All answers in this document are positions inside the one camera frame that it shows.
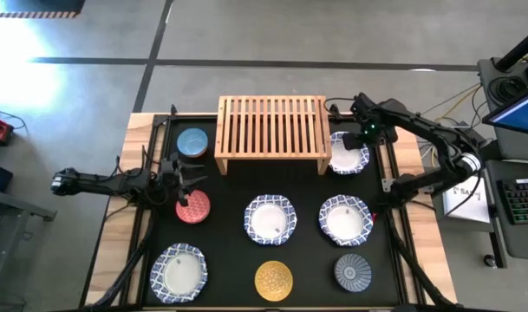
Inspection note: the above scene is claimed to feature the yellow cable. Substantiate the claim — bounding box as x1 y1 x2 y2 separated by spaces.
434 83 482 123

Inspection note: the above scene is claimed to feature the backlit black keyboard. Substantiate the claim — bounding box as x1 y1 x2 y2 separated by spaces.
497 177 528 225

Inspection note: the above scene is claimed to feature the grey metal stand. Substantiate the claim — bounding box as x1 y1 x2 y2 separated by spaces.
0 185 57 304

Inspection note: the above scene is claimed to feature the hazard striped floor mat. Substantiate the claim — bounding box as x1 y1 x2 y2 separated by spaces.
0 0 86 19

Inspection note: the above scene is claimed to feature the white paper sign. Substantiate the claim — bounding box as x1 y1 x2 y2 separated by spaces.
441 175 492 224

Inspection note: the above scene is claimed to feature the coiled black cable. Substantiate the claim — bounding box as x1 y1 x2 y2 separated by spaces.
488 75 528 104

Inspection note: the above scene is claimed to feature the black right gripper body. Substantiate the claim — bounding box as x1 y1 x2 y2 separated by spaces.
351 92 382 144

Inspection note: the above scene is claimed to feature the black pole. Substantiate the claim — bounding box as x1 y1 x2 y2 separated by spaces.
494 25 528 73

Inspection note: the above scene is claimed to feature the yellow patterned bowl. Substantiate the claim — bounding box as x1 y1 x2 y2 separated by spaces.
253 260 294 302

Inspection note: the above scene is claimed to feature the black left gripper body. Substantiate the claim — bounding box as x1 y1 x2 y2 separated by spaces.
158 151 191 208

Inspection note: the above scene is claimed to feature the red patterned bowl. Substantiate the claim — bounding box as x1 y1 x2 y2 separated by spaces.
174 189 212 225

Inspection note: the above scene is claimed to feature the light blue bowl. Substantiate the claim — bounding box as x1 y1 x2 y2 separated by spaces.
176 127 209 159

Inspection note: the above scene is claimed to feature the black table mat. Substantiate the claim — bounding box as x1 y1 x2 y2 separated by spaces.
141 116 401 308

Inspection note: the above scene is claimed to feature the slatted wooden shelf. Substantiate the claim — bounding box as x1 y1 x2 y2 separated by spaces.
213 94 333 177

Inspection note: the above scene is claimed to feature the grey desk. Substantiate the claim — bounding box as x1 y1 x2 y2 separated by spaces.
477 55 528 261

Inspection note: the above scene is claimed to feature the blue white patterned plate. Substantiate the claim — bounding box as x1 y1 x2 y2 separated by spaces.
149 242 209 304
328 131 371 176
318 194 375 247
244 193 298 247

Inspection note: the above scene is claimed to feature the monitor with blue screen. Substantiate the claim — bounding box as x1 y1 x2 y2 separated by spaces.
482 86 528 138

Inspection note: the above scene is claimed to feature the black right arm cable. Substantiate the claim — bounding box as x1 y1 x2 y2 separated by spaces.
323 96 356 116

